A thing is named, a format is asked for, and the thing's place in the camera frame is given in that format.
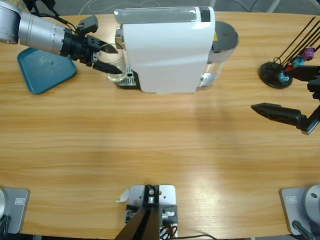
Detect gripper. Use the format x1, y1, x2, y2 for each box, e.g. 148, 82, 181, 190
251, 65, 320, 136
59, 28, 123, 75

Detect clear glass cup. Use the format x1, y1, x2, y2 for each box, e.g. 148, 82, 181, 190
107, 42, 129, 83

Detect grey coffee machine lever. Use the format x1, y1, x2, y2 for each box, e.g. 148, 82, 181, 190
113, 6, 197, 25

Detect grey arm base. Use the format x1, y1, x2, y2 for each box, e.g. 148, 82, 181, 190
0, 187, 30, 235
279, 184, 320, 236

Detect teal coffee capsule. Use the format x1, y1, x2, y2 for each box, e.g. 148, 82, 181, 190
277, 71, 291, 83
292, 56, 305, 68

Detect purple coffee capsule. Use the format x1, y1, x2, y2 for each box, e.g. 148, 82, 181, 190
299, 47, 315, 61

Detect white capsule coffee machine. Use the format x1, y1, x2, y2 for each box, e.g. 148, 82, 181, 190
114, 6, 216, 95

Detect black capsule holder stand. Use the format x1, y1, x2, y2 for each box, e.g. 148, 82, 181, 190
258, 16, 320, 90

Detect teal square tray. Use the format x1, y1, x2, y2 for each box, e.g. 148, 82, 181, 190
16, 47, 78, 95

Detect black stand legs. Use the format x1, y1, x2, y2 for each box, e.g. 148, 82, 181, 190
23, 0, 61, 18

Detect clear water tank grey lid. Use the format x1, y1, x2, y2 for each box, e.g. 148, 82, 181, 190
197, 21, 240, 88

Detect white tape piece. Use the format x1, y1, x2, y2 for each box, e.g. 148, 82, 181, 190
114, 188, 130, 203

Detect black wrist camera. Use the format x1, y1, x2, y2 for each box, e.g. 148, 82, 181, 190
76, 14, 99, 36

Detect white floor cable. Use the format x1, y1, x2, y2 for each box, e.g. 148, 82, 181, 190
79, 0, 166, 14

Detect grey floor cable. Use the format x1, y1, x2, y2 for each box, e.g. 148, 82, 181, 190
234, 0, 252, 12

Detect black base cable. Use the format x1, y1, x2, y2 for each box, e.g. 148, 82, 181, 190
0, 215, 12, 236
291, 219, 315, 240

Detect white mount block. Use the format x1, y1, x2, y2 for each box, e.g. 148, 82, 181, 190
124, 184, 179, 238

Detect thin black cable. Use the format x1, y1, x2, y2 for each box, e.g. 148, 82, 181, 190
178, 233, 216, 240

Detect black camera post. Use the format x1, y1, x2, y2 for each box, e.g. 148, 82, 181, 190
116, 184, 161, 240

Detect orange black cable bundle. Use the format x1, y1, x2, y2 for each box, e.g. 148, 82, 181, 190
159, 223, 179, 238

